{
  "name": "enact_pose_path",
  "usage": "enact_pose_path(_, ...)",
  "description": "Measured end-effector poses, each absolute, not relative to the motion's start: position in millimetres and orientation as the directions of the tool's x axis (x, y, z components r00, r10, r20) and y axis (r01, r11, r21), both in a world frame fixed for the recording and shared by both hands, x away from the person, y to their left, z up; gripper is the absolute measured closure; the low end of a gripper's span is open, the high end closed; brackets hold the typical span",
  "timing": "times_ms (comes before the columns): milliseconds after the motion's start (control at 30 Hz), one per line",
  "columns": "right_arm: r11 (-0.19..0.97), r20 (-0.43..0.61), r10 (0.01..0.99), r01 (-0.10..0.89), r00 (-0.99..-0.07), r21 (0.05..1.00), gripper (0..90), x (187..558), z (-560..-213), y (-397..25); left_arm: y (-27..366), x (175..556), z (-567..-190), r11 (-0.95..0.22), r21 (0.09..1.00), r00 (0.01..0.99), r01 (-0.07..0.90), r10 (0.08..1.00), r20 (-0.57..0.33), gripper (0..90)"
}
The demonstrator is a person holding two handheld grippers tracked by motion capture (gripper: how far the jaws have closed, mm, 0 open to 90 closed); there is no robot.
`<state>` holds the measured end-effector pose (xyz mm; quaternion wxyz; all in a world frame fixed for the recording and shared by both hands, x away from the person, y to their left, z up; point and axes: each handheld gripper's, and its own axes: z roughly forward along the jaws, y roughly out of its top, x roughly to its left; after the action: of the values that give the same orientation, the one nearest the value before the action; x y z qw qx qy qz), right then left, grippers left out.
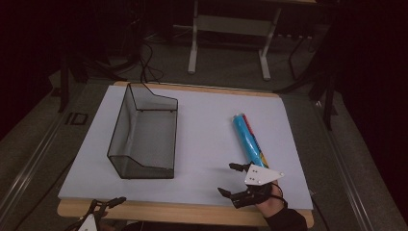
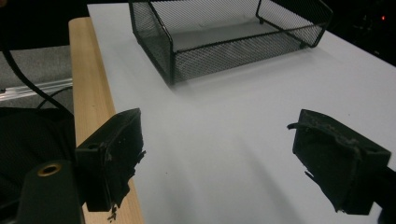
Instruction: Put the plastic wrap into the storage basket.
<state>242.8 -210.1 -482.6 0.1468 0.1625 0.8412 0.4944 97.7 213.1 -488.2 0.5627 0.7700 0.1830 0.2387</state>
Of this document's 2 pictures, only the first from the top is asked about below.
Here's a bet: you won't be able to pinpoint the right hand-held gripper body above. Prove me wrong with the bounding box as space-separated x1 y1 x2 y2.
230 163 286 210

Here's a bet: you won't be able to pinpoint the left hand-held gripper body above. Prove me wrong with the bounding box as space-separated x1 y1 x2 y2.
76 210 109 231

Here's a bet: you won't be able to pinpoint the blue cylindrical tube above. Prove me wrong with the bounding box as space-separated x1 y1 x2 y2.
232 113 270 169

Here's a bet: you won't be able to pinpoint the black wire mesh basket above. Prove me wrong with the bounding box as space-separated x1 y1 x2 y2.
107 82 179 180

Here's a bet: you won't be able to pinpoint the person's right hand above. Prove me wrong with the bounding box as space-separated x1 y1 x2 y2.
256 181 289 219

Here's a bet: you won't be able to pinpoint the white paper mat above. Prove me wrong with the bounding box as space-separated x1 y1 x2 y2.
58 84 314 211

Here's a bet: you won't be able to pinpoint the black metal stand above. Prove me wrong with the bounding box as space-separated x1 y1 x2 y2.
273 28 340 131
57 52 129 114

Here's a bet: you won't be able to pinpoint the metal floor rail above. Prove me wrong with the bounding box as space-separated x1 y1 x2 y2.
312 99 377 231
0 110 70 222

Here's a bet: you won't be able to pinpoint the black floor bracket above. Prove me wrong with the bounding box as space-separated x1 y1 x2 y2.
64 112 89 126

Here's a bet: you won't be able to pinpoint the black cables on floor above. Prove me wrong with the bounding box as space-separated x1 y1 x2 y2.
126 18 166 85

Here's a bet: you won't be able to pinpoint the white metal desk frame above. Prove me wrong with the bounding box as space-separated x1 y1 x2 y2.
187 0 284 82

